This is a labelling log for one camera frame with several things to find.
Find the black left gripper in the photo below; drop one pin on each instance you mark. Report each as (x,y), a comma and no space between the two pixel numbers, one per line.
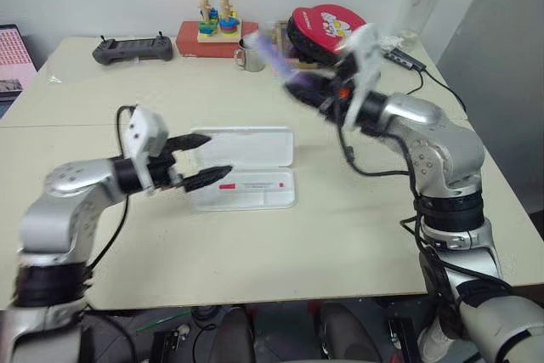
(161,167)

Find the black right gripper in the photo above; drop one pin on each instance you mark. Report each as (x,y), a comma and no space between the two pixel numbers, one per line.
(340,78)

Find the purple marker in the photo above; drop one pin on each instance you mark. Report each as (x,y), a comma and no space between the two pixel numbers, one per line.
(280,61)

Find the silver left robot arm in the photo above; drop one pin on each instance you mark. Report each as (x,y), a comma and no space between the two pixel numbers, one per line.
(64,210)

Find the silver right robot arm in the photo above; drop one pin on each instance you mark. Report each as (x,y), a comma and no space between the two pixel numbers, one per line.
(450,142)

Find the white plastic pencil case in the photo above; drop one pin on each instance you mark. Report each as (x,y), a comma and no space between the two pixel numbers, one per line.
(251,176)

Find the red round cartoon case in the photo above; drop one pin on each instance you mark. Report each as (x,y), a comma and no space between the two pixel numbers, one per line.
(323,27)

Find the stainless steel mug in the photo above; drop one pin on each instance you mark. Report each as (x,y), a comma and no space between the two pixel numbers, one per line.
(253,57)

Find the crumpled white tissue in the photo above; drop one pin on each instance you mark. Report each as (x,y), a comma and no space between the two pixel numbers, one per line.
(392,42)

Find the black usb hub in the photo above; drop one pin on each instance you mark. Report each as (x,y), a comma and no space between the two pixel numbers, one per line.
(404,59)

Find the red cardboard box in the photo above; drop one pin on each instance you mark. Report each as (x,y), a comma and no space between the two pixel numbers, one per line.
(189,42)

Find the dark grey handheld controller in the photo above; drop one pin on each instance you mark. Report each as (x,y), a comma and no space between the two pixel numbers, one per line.
(132,49)

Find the green thin rod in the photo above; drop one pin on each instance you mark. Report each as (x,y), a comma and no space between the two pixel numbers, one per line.
(163,321)

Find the black box under table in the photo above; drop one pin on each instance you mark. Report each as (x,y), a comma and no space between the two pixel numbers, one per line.
(170,346)

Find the dark rounded shape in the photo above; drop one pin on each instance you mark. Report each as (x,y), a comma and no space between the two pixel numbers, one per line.
(348,333)

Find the white shoe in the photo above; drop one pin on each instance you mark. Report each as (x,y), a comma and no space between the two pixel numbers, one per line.
(433,339)

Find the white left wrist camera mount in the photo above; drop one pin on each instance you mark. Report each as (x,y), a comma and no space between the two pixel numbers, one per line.
(144,129)

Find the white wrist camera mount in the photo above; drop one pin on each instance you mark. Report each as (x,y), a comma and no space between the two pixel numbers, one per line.
(365,61)
(144,129)

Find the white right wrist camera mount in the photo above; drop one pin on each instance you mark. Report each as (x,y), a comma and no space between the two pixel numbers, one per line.
(365,61)

